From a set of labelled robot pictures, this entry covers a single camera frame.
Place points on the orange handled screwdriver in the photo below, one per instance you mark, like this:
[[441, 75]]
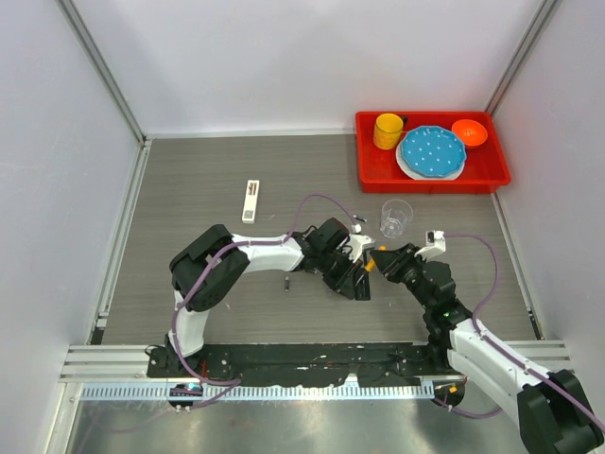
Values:
[[371, 263]]

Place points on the perforated metal rail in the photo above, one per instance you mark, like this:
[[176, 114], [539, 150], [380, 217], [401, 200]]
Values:
[[158, 391]]

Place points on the orange bowl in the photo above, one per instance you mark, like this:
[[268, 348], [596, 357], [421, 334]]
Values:
[[472, 133]]

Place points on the yellow cup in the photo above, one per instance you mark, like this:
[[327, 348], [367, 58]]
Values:
[[388, 129]]

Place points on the black remote control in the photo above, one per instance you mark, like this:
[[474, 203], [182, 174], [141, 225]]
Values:
[[362, 287]]

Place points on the blue dotted plate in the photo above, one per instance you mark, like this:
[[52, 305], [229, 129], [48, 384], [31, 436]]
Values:
[[433, 151]]

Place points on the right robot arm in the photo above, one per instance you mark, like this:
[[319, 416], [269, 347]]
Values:
[[550, 409]]

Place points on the slim white remote control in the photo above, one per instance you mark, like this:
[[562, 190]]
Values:
[[250, 201]]

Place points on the white plate under blue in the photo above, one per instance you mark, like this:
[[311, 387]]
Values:
[[411, 173]]

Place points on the clear plastic cup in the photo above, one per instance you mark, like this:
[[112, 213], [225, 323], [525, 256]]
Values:
[[395, 217]]

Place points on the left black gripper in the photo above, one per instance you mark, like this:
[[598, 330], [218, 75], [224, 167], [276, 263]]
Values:
[[345, 283]]

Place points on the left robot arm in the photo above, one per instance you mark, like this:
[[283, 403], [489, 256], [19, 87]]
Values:
[[207, 269]]

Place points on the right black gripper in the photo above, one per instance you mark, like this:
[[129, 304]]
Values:
[[388, 260]]

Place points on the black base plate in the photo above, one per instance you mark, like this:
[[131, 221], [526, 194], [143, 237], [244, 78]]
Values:
[[309, 365]]

